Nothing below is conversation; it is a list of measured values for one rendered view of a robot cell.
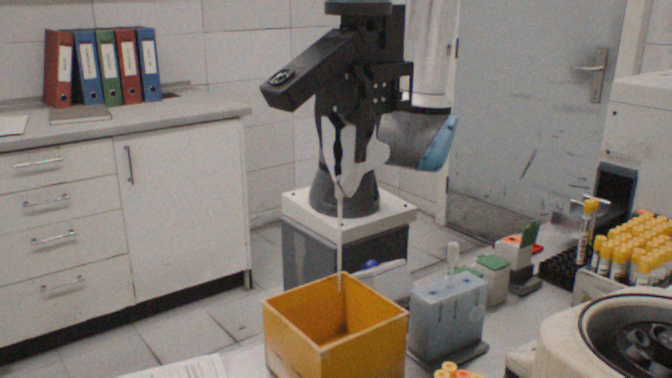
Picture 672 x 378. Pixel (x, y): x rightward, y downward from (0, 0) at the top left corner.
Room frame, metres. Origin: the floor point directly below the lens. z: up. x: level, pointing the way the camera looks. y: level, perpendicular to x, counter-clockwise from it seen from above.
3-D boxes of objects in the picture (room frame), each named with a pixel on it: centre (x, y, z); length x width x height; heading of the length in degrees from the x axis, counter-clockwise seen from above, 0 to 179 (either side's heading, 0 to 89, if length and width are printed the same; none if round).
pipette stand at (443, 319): (0.65, -0.15, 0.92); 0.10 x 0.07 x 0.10; 122
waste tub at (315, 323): (0.60, 0.00, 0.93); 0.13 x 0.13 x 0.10; 36
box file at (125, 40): (2.48, 0.94, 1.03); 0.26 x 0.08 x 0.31; 36
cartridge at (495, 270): (0.79, -0.24, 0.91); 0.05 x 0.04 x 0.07; 37
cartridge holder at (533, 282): (0.84, -0.30, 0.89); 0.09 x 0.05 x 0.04; 35
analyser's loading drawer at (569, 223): (1.05, -0.53, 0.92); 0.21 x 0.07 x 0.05; 127
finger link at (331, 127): (0.63, -0.02, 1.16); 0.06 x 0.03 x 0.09; 126
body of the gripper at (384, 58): (0.62, -0.03, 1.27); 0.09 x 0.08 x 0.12; 126
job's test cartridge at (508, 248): (0.84, -0.30, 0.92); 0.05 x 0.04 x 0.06; 35
